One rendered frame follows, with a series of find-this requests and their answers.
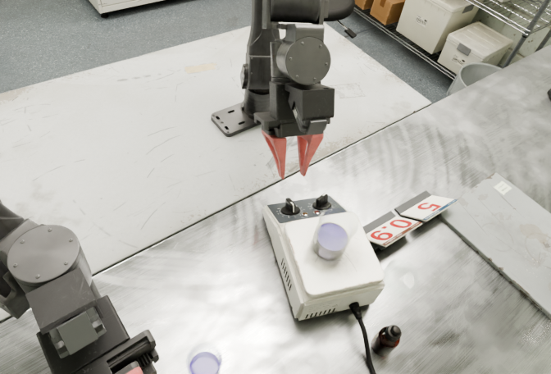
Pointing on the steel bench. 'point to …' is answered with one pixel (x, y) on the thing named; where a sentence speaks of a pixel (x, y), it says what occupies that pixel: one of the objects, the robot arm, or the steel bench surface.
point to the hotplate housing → (302, 310)
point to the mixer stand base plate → (507, 234)
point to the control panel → (300, 210)
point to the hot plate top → (298, 236)
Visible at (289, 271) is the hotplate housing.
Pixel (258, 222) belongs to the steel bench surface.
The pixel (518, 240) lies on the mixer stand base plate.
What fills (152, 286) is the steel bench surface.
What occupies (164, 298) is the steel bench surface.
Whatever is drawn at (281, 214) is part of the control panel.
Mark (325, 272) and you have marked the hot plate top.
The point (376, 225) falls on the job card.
